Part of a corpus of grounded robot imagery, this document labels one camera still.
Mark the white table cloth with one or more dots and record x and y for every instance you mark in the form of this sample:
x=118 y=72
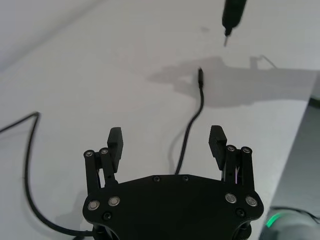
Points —
x=100 y=100

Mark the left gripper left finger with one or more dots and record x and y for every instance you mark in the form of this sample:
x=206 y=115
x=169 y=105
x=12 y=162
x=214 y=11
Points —
x=115 y=150

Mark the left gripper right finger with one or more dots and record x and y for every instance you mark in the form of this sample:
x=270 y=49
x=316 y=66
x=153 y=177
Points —
x=217 y=150

